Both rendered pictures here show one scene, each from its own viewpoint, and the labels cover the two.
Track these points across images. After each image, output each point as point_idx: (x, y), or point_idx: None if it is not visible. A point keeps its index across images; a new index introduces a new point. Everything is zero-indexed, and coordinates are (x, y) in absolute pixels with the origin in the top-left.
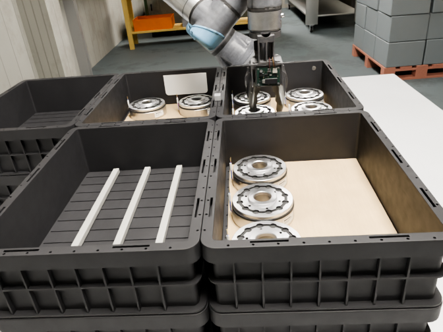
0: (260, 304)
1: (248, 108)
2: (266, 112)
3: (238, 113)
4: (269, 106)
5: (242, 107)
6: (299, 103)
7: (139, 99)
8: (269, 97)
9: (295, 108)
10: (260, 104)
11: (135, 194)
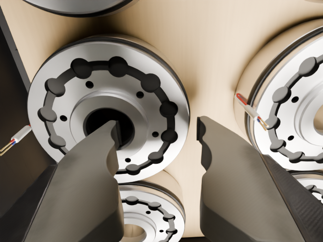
0: None
1: (78, 114)
2: (158, 137)
3: (51, 130)
4: (170, 75)
5: (44, 71)
6: (313, 56)
7: None
8: None
9: (274, 92)
10: (122, 5)
11: None
